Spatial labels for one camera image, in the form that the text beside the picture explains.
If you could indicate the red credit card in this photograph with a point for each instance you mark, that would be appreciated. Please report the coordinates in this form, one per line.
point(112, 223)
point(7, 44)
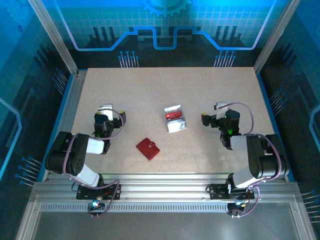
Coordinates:
point(173, 115)

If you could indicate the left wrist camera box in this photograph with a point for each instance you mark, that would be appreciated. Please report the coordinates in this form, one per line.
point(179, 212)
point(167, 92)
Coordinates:
point(106, 110)

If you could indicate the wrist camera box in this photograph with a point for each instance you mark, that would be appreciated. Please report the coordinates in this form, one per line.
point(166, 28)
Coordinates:
point(221, 110)
point(106, 110)

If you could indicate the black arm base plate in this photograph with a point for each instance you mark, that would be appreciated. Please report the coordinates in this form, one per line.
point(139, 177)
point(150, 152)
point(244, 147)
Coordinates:
point(216, 193)
point(83, 194)

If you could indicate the red card holder wallet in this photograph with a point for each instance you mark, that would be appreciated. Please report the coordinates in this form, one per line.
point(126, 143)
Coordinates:
point(148, 148)

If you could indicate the aluminium side rail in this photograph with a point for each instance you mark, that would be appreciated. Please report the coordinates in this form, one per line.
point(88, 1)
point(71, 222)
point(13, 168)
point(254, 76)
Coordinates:
point(74, 95)

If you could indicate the aluminium frame post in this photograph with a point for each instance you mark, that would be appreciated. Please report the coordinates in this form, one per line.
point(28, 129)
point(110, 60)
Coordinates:
point(274, 37)
point(55, 37)

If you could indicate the silver credit card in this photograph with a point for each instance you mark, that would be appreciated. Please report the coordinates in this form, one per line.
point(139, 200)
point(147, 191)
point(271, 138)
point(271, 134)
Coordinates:
point(177, 127)

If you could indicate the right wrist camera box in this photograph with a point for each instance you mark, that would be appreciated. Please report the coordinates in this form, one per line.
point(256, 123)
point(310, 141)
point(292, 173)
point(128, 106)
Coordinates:
point(221, 110)

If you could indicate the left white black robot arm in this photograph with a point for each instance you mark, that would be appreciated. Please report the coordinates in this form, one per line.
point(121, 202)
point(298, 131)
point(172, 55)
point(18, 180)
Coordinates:
point(95, 146)

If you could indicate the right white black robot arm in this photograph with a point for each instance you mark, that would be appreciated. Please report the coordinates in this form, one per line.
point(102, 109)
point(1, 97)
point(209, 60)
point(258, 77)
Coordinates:
point(238, 143)

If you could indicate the aluminium table rail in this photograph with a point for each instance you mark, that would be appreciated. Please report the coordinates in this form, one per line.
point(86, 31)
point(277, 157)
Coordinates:
point(162, 186)

